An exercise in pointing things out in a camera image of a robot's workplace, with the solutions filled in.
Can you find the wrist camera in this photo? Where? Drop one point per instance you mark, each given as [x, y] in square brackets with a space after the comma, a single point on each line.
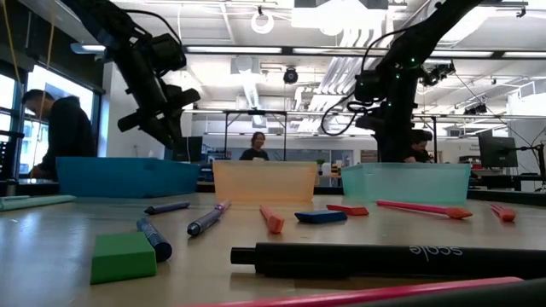
[367, 87]
[168, 53]

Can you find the plain black pen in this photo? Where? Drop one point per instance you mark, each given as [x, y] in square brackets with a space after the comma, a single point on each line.
[490, 296]

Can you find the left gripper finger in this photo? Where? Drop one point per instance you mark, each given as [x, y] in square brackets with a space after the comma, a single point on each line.
[177, 130]
[163, 132]

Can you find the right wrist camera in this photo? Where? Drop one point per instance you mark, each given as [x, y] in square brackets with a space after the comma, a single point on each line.
[367, 87]

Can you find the person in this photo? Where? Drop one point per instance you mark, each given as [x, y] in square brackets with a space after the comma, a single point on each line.
[68, 132]
[254, 153]
[423, 147]

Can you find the small potted plant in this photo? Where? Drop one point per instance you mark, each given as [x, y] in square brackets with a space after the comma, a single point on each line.
[320, 165]

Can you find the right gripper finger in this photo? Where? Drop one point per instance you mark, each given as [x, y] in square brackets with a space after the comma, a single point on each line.
[403, 151]
[386, 151]

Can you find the black overhead rig bar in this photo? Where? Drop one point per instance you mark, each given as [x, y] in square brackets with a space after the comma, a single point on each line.
[290, 50]

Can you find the black equipment rack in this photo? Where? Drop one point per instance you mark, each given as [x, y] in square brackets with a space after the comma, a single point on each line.
[8, 162]

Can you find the black computer monitor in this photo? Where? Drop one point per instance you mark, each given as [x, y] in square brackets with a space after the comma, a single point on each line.
[194, 150]
[497, 151]

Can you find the mint green pen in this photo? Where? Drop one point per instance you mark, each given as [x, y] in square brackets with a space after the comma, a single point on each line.
[34, 202]

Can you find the teal translucent plastic bin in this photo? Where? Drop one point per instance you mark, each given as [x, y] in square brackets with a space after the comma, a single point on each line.
[405, 183]

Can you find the red eraser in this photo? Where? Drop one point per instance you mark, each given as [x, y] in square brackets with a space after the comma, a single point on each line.
[350, 210]

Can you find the black pen with white print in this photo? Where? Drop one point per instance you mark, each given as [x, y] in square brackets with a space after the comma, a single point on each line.
[362, 260]

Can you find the orange translucent plastic bin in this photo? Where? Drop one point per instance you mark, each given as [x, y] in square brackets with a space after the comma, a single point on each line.
[264, 181]

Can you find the blue plastic bin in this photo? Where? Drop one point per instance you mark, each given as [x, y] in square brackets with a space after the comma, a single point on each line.
[128, 177]

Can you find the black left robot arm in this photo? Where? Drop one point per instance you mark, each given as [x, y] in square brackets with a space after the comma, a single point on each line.
[106, 25]

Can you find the purple pen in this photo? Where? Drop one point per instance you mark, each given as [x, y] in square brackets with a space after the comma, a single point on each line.
[207, 221]

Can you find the black workstation frame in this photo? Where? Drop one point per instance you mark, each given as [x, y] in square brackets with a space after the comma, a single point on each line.
[435, 136]
[285, 136]

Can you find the blue crayon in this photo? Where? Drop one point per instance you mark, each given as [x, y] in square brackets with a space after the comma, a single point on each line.
[155, 241]
[166, 207]

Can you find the blue eraser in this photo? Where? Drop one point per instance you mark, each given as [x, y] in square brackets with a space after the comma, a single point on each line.
[320, 216]

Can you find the pink pencil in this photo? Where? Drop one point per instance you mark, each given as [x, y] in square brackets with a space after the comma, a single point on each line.
[505, 213]
[426, 209]
[384, 294]
[273, 221]

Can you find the black ceiling camera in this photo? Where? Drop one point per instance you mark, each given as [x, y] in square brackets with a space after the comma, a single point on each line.
[439, 73]
[290, 76]

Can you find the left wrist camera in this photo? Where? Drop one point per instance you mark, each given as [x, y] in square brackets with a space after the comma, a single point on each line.
[168, 53]

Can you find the green eraser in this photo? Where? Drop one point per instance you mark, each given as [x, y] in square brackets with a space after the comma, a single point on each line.
[123, 258]

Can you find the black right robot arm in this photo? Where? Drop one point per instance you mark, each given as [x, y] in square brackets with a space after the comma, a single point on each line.
[426, 34]

